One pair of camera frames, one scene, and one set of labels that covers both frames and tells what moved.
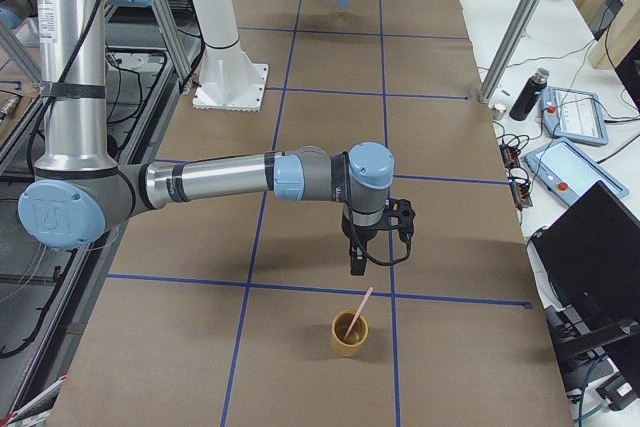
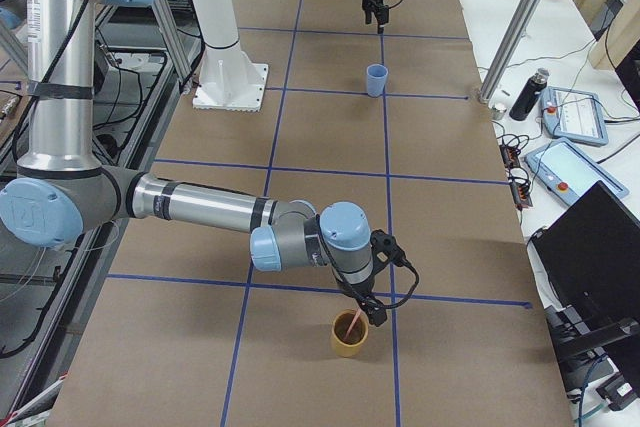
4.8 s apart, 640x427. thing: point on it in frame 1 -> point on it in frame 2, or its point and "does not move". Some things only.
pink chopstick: x=358 y=313 does not move
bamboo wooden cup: x=351 y=346 does not move
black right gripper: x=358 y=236 -> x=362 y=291
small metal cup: x=498 y=112 does not move
